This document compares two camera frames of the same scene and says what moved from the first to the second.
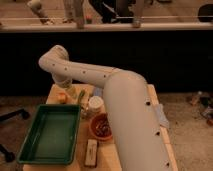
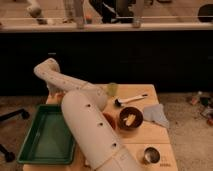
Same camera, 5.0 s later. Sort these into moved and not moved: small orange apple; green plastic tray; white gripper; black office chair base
Moved: white gripper
Not moved: green plastic tray; small orange apple; black office chair base
